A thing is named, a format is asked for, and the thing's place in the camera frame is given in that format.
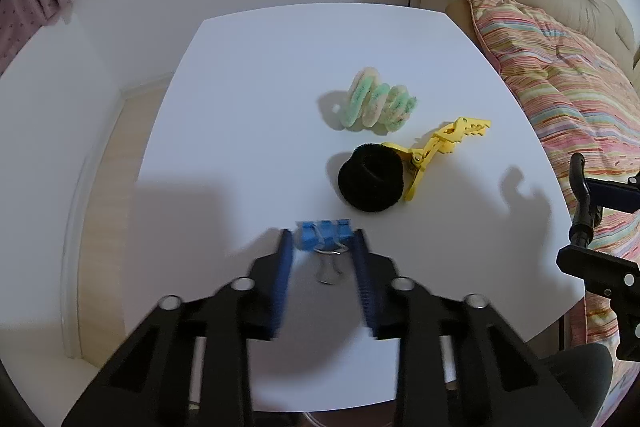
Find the striped pink quilt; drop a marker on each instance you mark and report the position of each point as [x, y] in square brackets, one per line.
[550, 72]

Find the yellow toothed hair clip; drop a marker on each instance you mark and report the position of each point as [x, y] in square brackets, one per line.
[440, 139]

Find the white low table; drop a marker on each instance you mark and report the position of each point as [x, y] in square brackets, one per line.
[250, 107]

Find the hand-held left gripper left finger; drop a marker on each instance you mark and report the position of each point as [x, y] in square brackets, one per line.
[282, 277]

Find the pink dotted curtain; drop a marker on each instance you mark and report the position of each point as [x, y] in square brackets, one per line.
[25, 7]

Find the blue binder clip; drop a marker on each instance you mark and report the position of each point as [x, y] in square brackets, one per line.
[322, 234]

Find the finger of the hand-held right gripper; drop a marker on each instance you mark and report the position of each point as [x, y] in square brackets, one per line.
[617, 194]
[595, 269]

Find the black scrunchie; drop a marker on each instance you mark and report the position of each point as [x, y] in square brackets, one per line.
[370, 187]

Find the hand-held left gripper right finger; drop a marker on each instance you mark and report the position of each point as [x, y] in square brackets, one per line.
[364, 277]

